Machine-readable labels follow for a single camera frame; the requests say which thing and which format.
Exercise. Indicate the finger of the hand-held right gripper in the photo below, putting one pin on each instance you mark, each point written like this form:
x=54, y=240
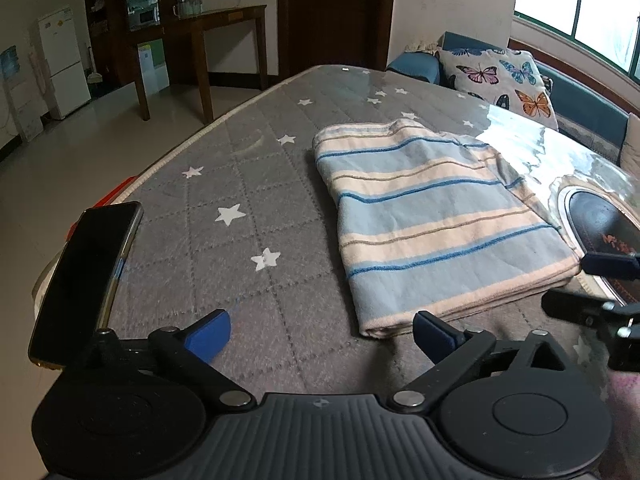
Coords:
x=570, y=305
x=607, y=264

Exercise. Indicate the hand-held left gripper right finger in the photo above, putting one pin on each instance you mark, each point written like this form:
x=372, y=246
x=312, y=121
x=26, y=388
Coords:
x=437, y=335

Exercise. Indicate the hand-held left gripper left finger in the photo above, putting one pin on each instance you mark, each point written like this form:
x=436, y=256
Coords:
x=207, y=335

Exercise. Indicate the striped blue cream towel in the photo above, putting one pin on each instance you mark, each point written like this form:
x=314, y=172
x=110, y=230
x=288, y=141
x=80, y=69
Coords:
x=440, y=210

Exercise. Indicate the person's right forearm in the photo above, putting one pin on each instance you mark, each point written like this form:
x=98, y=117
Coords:
x=627, y=410

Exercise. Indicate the grey star tablecloth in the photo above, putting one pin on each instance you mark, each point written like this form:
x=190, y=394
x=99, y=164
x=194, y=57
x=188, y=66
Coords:
x=200, y=260

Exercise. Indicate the round beige-rimmed mat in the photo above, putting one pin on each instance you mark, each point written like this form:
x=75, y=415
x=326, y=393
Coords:
x=561, y=200

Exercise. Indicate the beige pillow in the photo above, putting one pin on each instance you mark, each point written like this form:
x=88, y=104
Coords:
x=632, y=145

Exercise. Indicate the black smartphone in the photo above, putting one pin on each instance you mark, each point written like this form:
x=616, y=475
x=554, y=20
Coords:
x=85, y=270

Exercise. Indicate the blue sofa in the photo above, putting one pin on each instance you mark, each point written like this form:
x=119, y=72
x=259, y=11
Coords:
x=580, y=95

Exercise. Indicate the butterfly print pillow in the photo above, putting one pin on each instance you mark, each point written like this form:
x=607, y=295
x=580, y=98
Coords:
x=500, y=80

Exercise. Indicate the green and white box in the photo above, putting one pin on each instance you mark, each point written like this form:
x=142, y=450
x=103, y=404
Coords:
x=152, y=67

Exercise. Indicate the broom with dustpan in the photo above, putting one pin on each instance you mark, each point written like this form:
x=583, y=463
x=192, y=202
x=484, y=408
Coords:
x=95, y=76

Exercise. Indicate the cream knitted cloth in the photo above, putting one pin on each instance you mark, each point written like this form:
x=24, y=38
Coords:
x=422, y=46

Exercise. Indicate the white water dispenser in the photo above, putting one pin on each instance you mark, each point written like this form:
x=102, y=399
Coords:
x=17, y=105

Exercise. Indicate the white refrigerator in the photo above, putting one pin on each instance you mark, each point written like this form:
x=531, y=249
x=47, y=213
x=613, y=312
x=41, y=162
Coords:
x=62, y=70

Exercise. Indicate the dark wooden shelf cabinet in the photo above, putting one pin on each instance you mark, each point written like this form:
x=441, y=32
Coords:
x=107, y=45

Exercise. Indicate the dark wooden door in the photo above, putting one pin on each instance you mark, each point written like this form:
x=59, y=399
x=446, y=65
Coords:
x=300, y=35

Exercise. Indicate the dark wooden console table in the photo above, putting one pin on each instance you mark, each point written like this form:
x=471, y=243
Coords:
x=225, y=14

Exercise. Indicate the microwave oven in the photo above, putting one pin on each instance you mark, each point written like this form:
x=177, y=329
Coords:
x=147, y=16

